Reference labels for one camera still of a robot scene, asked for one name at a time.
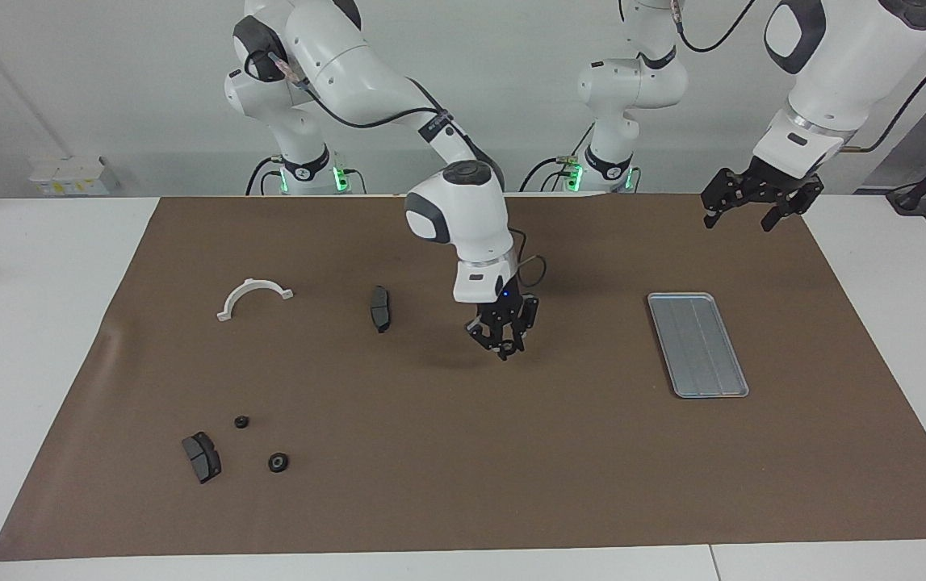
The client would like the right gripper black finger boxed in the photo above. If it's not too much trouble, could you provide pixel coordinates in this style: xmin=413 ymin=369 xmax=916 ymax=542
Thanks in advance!
xmin=467 ymin=316 xmax=504 ymax=357
xmin=503 ymin=319 xmax=530 ymax=360

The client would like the silver metal tray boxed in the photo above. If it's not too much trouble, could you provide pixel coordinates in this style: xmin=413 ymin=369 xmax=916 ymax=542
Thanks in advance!
xmin=647 ymin=292 xmax=751 ymax=399

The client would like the long grey brake pad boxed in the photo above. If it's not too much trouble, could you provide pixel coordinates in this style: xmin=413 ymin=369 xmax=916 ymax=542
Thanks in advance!
xmin=370 ymin=285 xmax=392 ymax=334

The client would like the brown table mat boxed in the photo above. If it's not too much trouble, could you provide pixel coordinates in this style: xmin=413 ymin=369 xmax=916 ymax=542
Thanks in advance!
xmin=0 ymin=194 xmax=926 ymax=562

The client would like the short grey brake pad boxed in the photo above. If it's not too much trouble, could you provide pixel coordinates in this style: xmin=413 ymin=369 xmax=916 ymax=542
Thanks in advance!
xmin=181 ymin=432 xmax=223 ymax=485

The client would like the black base cable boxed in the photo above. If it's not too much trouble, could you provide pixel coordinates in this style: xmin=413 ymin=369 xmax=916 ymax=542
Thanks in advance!
xmin=246 ymin=155 xmax=284 ymax=196
xmin=521 ymin=121 xmax=597 ymax=193

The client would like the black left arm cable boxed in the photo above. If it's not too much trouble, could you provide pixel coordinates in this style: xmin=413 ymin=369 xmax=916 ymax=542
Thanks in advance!
xmin=620 ymin=0 xmax=926 ymax=154

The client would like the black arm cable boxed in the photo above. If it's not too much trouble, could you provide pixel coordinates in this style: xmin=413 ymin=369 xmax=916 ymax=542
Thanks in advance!
xmin=245 ymin=48 xmax=548 ymax=287
xmin=620 ymin=0 xmax=926 ymax=154

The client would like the white curved plastic bracket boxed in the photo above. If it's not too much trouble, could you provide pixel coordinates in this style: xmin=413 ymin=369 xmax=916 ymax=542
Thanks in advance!
xmin=216 ymin=278 xmax=295 ymax=322

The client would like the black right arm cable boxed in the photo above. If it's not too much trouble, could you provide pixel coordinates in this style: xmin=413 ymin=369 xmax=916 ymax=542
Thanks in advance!
xmin=245 ymin=48 xmax=548 ymax=287

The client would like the white wall socket box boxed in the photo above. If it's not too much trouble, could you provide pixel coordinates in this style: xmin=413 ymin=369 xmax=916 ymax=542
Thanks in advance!
xmin=29 ymin=156 xmax=120 ymax=197

